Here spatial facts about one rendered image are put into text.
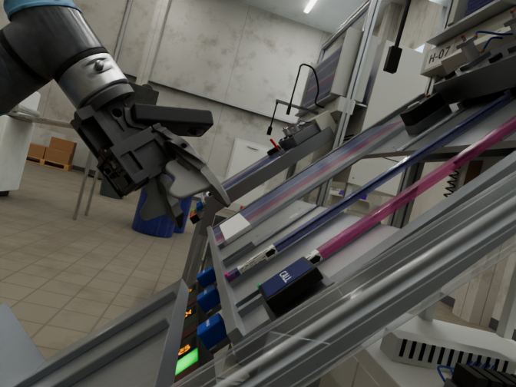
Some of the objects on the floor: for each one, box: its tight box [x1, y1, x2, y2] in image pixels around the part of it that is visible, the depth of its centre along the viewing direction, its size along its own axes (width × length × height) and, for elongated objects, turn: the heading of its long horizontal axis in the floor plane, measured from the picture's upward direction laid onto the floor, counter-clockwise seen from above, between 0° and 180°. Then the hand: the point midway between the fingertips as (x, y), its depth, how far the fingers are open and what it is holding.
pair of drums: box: [131, 174, 194, 238], centre depth 495 cm, size 64×104×76 cm, turn 102°
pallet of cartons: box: [26, 137, 77, 171], centre depth 1010 cm, size 136×104×76 cm
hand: (206, 216), depth 53 cm, fingers open, 14 cm apart
